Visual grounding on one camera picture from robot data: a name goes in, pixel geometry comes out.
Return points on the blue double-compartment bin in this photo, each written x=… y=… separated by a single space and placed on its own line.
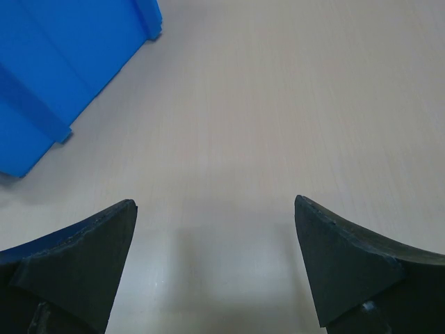
x=56 y=57

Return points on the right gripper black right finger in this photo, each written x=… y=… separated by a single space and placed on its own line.
x=363 y=282

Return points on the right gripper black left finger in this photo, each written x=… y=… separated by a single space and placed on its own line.
x=66 y=281

